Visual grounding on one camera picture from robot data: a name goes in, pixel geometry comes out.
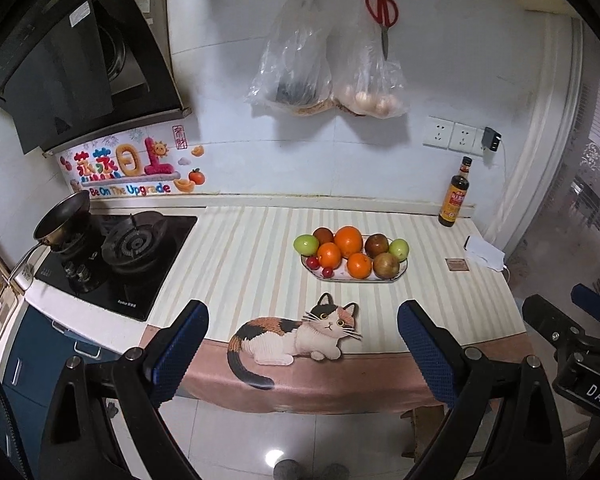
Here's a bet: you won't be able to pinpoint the clear plastic bag with eggs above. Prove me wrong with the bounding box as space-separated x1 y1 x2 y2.
329 0 408 119

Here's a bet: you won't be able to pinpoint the colourful wall sticker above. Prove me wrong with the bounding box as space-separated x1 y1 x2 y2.
56 122 207 198

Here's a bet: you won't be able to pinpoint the dark red plum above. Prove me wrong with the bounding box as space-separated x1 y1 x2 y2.
313 226 334 245

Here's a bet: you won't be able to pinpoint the white paper tissue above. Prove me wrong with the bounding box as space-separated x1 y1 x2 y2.
464 235 505 272

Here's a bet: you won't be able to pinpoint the blue kitchen cabinet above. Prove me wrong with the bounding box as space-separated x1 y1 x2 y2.
3 307 119 476

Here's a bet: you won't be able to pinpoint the oval floral ceramic plate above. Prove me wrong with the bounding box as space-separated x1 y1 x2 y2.
294 226 410 283

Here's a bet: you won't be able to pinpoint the soy sauce bottle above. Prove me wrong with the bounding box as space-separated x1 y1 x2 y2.
438 156 472 228

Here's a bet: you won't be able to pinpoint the white wall socket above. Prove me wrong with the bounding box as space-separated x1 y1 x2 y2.
422 116 484 157

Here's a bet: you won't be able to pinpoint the small red cherry tomato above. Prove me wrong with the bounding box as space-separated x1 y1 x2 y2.
306 256 321 270

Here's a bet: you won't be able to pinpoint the striped cat tablecloth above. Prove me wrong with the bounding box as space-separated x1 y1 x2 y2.
138 205 536 415

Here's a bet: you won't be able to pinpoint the small orange tangerine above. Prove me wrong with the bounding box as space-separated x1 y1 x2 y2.
347 252 373 280

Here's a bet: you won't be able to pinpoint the black gas stove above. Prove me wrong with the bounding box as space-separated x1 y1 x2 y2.
34 210 197 321

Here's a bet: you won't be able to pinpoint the dark red apple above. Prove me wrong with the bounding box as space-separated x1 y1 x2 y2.
364 233 390 259

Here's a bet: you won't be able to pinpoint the red handled scissors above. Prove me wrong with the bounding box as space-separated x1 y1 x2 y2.
365 0 399 58

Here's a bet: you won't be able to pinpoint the large orange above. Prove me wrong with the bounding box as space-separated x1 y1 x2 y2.
334 226 364 259

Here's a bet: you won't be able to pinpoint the small green apple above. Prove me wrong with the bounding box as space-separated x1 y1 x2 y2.
389 238 410 262

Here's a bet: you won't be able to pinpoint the black range hood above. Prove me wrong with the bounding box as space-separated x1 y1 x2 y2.
0 0 190 153

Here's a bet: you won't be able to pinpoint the small brown coaster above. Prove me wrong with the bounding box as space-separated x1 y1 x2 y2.
445 258 469 272

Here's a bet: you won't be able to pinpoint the cardboard box under table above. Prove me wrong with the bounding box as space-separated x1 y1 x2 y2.
401 404 445 462

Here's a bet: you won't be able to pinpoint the black plug adapter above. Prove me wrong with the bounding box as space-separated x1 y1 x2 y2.
481 127 502 153

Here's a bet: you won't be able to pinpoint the clear plastic bag dark contents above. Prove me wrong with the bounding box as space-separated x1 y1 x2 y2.
247 0 332 116

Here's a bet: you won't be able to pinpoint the brownish pomegranate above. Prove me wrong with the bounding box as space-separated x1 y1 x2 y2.
373 252 400 280

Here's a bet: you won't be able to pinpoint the black frying pan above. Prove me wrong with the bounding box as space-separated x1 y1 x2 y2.
7 190 91 285

